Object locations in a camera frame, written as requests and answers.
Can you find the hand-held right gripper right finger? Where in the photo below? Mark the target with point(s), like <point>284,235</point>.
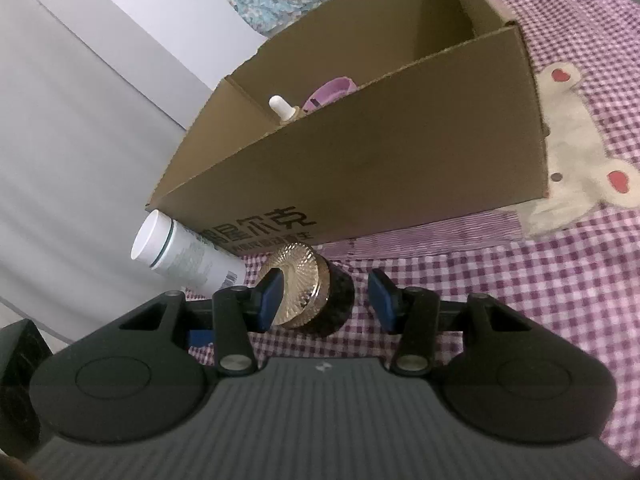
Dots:
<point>383,301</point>

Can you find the dropper bottle with white cap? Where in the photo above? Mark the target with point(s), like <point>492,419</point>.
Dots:
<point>280,107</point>

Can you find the brown cardboard box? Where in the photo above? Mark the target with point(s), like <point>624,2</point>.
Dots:
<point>380,160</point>

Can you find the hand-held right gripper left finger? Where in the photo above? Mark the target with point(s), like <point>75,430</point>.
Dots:
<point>273,301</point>

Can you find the black jar with gold lid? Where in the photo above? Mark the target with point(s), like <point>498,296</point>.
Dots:
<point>295,280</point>

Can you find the pink plastic round object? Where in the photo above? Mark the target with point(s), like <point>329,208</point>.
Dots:
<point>330,91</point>

